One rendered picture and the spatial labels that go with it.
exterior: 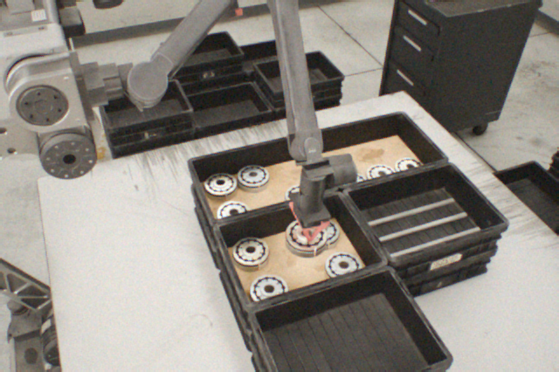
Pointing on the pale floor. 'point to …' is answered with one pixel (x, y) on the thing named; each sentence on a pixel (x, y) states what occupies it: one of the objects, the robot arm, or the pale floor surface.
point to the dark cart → (457, 57)
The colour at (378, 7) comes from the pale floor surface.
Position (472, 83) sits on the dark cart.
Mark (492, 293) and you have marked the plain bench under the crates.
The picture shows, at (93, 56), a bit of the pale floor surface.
